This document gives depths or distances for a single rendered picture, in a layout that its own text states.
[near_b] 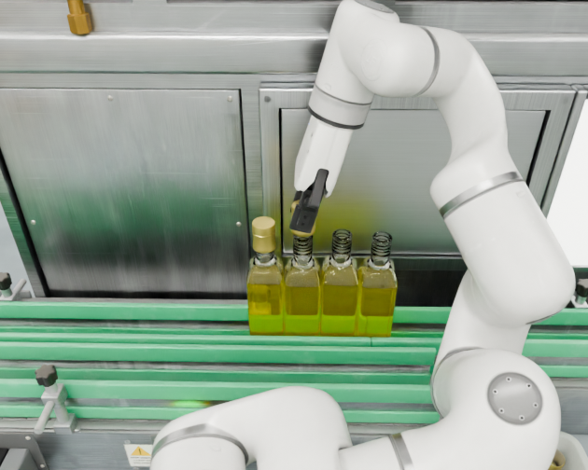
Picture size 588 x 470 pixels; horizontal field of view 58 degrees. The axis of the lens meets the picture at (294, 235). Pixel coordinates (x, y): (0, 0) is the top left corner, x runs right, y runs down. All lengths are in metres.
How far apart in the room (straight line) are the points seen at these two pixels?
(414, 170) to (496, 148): 0.36
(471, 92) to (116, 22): 0.51
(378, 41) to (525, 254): 0.25
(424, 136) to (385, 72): 0.32
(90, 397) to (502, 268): 0.62
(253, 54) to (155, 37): 0.14
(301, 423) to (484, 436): 0.16
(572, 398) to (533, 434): 0.57
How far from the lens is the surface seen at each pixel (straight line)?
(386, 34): 0.57
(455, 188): 0.53
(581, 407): 1.07
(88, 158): 0.97
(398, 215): 0.93
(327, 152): 0.66
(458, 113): 0.65
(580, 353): 0.99
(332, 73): 0.64
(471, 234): 0.53
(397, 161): 0.88
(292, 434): 0.52
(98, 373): 0.96
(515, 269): 0.52
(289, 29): 0.82
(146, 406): 0.88
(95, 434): 0.92
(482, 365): 0.49
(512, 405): 0.48
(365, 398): 0.83
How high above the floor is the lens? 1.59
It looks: 35 degrees down
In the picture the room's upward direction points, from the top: straight up
